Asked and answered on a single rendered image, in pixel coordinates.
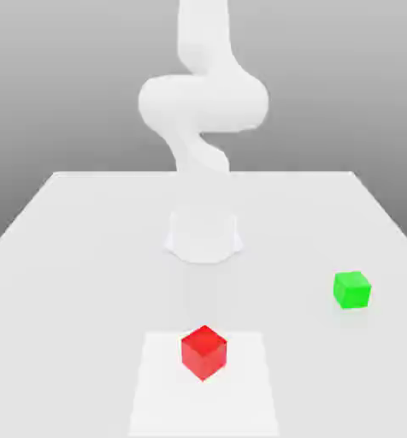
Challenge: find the small red cube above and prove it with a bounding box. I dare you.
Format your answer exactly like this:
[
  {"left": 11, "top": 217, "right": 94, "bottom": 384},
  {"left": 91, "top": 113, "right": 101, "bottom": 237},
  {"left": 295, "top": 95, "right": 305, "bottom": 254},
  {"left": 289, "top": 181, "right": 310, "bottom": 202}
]
[{"left": 180, "top": 324, "right": 228, "bottom": 382}]

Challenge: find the small green cube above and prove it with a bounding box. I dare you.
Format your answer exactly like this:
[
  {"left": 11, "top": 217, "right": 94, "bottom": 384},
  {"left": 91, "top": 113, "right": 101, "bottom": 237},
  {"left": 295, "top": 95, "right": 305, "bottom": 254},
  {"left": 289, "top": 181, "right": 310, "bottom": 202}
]
[{"left": 332, "top": 270, "right": 373, "bottom": 311}]

